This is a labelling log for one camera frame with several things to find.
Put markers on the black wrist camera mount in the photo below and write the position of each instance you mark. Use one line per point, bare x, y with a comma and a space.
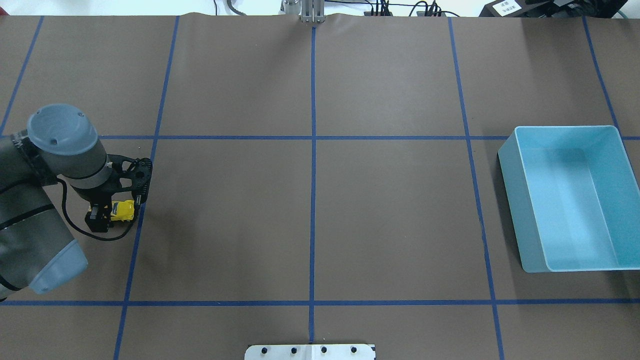
129, 175

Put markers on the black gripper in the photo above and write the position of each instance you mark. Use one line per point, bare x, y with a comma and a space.
101, 196

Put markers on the yellow beetle toy car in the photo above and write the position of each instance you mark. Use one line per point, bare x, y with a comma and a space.
123, 211

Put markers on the white camera pillar base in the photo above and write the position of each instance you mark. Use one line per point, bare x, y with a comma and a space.
357, 351

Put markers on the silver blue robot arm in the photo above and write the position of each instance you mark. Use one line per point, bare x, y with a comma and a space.
59, 145

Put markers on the aluminium frame post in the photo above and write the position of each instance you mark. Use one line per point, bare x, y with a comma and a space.
309, 11

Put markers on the light blue plastic bin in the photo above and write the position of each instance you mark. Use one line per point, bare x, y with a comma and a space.
573, 198

